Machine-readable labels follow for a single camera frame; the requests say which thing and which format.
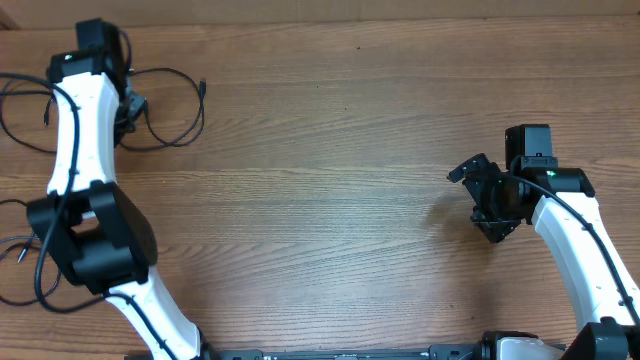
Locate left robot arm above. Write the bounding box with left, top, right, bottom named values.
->
left=27, top=19, right=212, bottom=359

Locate black usb cable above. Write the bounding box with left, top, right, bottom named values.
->
left=118, top=67, right=208, bottom=152
left=0, top=198, right=64, bottom=307

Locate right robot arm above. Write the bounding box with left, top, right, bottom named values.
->
left=447, top=124, right=639, bottom=359

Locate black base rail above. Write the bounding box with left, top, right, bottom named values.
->
left=211, top=344, right=498, bottom=360

